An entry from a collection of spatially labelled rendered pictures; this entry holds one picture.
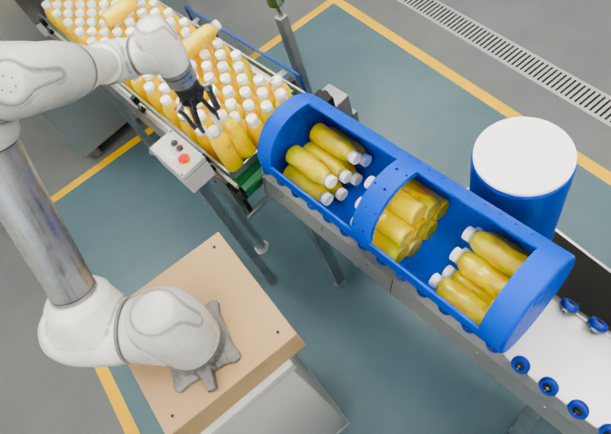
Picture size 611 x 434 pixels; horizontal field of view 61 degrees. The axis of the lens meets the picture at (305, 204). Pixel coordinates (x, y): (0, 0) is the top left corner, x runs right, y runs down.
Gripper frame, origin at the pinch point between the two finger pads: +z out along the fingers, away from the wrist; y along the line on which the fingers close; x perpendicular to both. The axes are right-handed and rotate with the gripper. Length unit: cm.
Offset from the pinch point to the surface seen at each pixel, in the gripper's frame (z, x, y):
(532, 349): 24, -109, 13
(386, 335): 117, -53, 5
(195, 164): 7.1, -1.0, -11.4
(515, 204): 18, -83, 42
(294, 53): 24, 25, 52
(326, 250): 78, -21, 9
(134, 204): 117, 111, -37
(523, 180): 13, -81, 47
